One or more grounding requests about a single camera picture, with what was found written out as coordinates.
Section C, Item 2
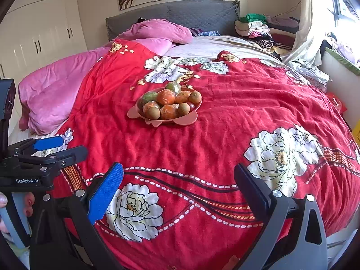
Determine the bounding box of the small green fruit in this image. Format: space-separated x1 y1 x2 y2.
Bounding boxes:
165 81 182 93

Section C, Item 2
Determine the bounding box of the crumpled grey white cloth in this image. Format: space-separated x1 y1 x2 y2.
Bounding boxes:
285 59 329 85

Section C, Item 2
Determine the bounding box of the pile of folded clothes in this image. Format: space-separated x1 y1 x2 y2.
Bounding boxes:
234 13 300 54

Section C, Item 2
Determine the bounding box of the pink quilt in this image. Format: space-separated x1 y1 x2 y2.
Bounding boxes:
18 19 193 135

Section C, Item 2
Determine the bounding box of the red floral blanket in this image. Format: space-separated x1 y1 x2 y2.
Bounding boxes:
51 38 360 265

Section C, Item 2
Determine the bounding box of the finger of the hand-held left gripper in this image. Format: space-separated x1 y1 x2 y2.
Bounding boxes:
7 135 65 156
37 145 89 173

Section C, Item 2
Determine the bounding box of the orange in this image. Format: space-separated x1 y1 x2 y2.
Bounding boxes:
143 102 161 116
160 104 180 120
155 88 176 106
174 91 191 104

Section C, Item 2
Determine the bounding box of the white wardrobe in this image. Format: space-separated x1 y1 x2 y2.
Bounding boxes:
0 0 88 135

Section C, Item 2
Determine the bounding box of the blue floral pillow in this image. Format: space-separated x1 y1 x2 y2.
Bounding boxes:
191 27 220 37

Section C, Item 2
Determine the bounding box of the yellow bag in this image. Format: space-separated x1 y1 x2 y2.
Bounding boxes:
351 119 360 149

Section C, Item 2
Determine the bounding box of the heap of clothes on sill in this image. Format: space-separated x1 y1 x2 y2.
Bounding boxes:
321 32 358 62

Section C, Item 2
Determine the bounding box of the white curtain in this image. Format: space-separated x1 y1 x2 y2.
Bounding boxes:
281 0 324 65

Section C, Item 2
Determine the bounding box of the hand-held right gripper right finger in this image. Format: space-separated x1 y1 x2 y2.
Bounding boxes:
234 163 329 270

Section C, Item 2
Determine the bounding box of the large green fruit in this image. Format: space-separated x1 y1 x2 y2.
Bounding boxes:
141 91 158 104

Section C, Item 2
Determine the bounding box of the green sill cushion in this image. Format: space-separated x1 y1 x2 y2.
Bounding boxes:
325 46 360 76

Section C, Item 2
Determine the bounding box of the grey padded headboard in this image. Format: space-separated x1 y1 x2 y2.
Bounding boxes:
105 0 240 41

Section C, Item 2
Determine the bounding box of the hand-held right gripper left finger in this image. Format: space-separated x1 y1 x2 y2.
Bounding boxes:
29 162 126 270

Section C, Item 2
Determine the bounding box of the red packet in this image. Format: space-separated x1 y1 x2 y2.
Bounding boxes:
325 91 347 113

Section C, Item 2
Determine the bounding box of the person's left hand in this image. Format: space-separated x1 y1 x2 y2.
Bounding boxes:
24 192 36 218

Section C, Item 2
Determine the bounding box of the pink plate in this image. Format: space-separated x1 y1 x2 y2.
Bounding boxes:
127 86 202 126

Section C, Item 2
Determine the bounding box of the beige bed sheet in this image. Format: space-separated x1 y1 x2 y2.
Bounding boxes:
164 35 282 62

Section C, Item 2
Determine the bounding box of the window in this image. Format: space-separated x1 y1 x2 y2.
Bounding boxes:
328 0 360 26

